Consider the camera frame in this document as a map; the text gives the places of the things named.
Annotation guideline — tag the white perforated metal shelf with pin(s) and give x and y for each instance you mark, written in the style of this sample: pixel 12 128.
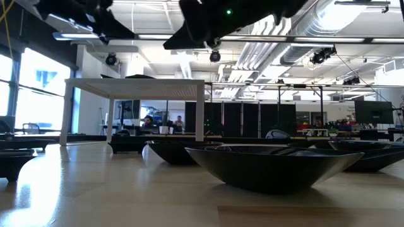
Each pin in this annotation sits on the white perforated metal shelf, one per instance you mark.
pixel 142 89

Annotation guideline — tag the black ceiling spotlight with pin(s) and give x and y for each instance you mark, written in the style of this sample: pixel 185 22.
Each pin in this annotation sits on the black ceiling spotlight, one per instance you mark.
pixel 215 56
pixel 111 59

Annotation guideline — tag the black leaf-shaped mini plate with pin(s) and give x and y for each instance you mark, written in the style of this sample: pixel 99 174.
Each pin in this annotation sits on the black leaf-shaped mini plate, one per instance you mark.
pixel 176 155
pixel 140 77
pixel 268 173
pixel 311 145

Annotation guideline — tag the person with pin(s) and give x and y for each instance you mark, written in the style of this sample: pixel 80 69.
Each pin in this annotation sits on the person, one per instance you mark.
pixel 179 123
pixel 147 121

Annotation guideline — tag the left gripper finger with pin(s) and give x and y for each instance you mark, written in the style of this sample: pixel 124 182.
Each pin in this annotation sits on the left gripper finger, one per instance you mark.
pixel 112 28
pixel 110 36

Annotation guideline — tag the black white office chair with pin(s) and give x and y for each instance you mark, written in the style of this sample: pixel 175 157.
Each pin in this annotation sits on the black white office chair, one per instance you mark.
pixel 277 134

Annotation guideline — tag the dark chair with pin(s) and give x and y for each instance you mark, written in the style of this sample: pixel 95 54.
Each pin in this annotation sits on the dark chair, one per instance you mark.
pixel 31 127

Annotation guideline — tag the black ceiling camera cluster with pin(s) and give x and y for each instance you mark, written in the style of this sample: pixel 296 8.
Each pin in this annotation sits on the black ceiling camera cluster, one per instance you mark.
pixel 322 55

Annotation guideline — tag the black teardrop mini plate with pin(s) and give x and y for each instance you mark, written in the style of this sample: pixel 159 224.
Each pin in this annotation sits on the black teardrop mini plate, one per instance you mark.
pixel 372 162

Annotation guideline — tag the silver ventilation duct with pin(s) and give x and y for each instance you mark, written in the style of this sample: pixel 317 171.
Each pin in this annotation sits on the silver ventilation duct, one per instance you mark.
pixel 296 53

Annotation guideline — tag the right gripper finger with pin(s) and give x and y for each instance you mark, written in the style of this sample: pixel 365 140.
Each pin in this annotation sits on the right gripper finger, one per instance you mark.
pixel 189 34
pixel 195 43

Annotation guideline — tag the white pot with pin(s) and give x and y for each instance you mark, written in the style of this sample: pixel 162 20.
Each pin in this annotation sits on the white pot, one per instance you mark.
pixel 163 129

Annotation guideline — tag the black room divider panels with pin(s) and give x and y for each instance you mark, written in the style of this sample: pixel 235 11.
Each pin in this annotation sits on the black room divider panels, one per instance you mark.
pixel 233 119

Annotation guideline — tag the small green plant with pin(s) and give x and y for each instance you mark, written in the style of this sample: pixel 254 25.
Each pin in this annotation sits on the small green plant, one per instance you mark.
pixel 333 130

